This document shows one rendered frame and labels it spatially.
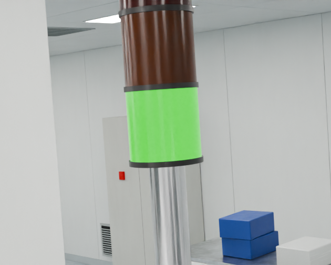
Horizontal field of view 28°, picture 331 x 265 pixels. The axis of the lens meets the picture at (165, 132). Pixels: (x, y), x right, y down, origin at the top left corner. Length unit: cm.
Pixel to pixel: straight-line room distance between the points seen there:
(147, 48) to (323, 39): 615
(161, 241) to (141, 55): 12
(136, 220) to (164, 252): 743
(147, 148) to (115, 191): 765
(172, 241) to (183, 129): 8
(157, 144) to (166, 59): 5
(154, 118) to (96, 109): 844
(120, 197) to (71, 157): 159
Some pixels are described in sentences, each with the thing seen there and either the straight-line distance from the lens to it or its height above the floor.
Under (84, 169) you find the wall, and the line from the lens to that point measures 918.
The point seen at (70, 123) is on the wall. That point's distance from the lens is 934.
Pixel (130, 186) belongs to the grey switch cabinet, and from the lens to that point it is 787.
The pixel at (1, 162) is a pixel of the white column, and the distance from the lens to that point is 201.
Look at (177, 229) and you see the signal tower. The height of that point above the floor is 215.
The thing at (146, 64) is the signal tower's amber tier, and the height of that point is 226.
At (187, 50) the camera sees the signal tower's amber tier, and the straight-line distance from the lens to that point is 43.
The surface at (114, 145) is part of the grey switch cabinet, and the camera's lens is 799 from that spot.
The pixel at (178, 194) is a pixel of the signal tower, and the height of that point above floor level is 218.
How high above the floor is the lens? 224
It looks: 3 degrees down
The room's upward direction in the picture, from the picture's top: 4 degrees counter-clockwise
